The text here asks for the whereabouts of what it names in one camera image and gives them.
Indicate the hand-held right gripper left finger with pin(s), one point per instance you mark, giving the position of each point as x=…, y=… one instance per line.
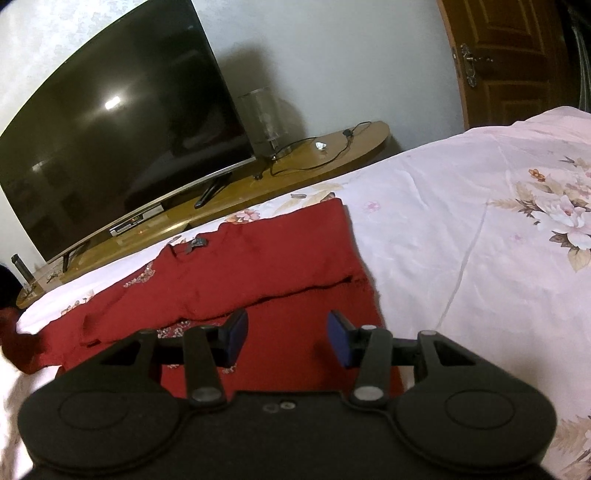
x=237, y=333

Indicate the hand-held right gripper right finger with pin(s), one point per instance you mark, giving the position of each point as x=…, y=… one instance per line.
x=337, y=340

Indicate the red knit garment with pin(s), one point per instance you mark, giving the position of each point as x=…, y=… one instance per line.
x=277, y=249

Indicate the silver set-top box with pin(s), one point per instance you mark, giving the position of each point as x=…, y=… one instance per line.
x=136, y=221

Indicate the floral pink bedsheet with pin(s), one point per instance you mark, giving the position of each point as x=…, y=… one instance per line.
x=438, y=207

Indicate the wooden television stand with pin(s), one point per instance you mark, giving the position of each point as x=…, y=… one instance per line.
x=314, y=159

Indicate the clear glass table lamp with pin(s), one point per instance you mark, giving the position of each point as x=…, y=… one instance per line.
x=263, y=115

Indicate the dark bottle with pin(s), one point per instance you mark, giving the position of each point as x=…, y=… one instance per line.
x=21, y=267

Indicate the black flat screen television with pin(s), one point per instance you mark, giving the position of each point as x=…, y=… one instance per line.
x=120, y=115

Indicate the brown wooden door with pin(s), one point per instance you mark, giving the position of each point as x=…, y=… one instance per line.
x=517, y=60

